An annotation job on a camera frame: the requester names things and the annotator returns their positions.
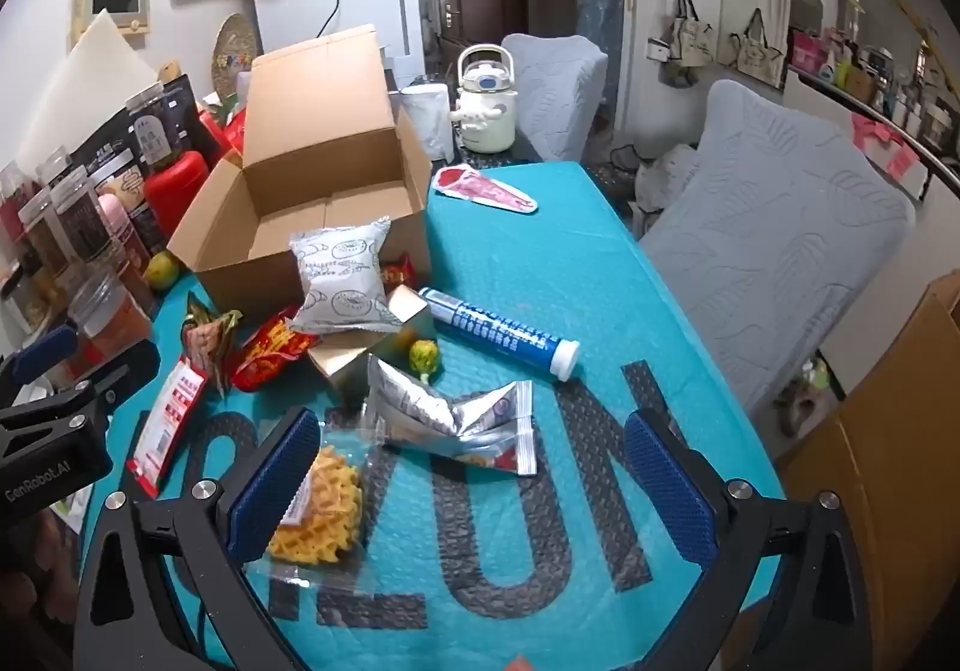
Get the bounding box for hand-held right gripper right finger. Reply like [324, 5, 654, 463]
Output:
[622, 408, 893, 671]

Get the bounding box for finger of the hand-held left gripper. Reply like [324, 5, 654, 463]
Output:
[22, 339, 163, 418]
[0, 324, 80, 388]

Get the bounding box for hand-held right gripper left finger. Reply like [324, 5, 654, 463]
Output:
[75, 407, 323, 671]

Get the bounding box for clear waffle snack packet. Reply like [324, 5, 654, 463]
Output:
[244, 416, 387, 586]

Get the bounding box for green red snack packet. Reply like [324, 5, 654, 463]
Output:
[182, 292, 245, 391]

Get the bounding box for red chips packet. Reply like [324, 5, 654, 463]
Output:
[231, 307, 322, 393]

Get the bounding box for small gold box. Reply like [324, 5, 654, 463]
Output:
[306, 284, 434, 402]

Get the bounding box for silver snack packet red end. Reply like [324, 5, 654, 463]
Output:
[382, 378, 539, 477]

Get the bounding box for yellow green lollipop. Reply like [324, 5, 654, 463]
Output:
[409, 339, 442, 383]

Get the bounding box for white bread-print snack packet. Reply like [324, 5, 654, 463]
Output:
[289, 215, 404, 336]

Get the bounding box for blue white tube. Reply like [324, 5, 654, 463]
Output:
[418, 286, 582, 383]

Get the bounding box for red gold snack packet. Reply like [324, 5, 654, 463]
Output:
[377, 252, 417, 289]

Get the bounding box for brown cardboard box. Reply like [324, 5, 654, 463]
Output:
[166, 24, 434, 327]

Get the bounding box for wide jar brown contents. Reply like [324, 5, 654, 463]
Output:
[67, 266, 158, 372]

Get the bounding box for green fruit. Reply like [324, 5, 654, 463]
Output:
[145, 251, 182, 293]

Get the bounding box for clear jar brown contents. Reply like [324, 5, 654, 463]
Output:
[16, 191, 76, 282]

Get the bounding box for clear jar dark contents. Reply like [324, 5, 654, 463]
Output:
[52, 172, 125, 267]

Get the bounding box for pink bottle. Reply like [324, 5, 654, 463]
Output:
[97, 191, 155, 289]

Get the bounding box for clear jar red contents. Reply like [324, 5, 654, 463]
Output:
[0, 161, 38, 252]

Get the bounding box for red plastic container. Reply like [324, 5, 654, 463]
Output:
[144, 149, 211, 233]

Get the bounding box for teal printed mat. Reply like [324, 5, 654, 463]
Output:
[79, 161, 785, 671]

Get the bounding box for large brown carton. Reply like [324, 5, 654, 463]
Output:
[776, 273, 960, 671]

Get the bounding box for clear jar white label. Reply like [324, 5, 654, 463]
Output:
[124, 87, 188, 173]

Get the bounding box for white foam board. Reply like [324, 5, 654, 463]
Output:
[15, 11, 162, 166]

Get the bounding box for red plastic bag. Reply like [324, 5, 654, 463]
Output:
[199, 104, 248, 154]

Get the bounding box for large grey covered chair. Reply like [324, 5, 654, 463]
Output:
[637, 80, 917, 417]

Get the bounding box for white floor bag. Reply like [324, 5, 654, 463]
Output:
[634, 142, 702, 207]

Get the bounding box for woven round tray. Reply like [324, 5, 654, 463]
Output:
[211, 13, 262, 109]

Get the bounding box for red white triangular packet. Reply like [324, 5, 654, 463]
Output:
[433, 164, 541, 216]

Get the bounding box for white paper roll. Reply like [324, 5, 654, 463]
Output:
[400, 82, 455, 163]

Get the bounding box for pink cloth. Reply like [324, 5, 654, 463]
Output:
[851, 116, 931, 199]

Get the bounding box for small grey covered chair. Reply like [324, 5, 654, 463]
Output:
[501, 33, 610, 163]

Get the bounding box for cream thermos kettle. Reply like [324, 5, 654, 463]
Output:
[448, 44, 518, 154]

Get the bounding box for white refrigerator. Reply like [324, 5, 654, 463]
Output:
[253, 0, 427, 91]

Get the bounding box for hanging tote bag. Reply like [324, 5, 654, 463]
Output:
[664, 0, 717, 88]

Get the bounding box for row of shelf bottles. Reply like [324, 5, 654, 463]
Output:
[787, 18, 960, 154]

